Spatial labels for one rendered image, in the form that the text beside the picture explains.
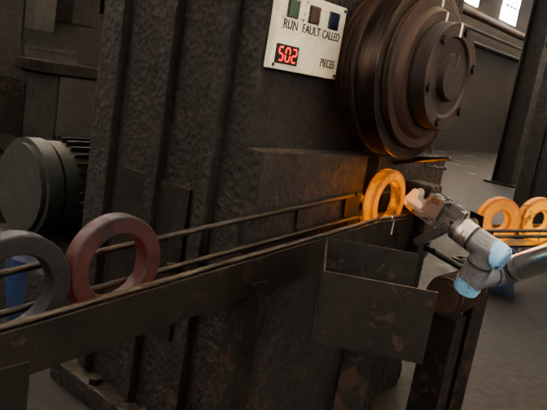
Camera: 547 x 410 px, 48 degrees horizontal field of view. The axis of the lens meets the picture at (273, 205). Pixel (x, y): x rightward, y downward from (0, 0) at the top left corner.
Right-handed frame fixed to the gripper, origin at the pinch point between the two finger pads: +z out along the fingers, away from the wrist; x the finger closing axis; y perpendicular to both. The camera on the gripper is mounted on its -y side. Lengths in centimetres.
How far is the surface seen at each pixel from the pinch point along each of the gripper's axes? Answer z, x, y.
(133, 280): -5, 98, -10
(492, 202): -14.9, -31.3, 6.0
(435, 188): -4.0, -9.1, 5.6
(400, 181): -0.9, 8.8, 6.7
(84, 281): -6, 110, -8
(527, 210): -22.5, -42.3, 7.4
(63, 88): 371, -117, -128
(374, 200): -2.7, 21.0, 1.8
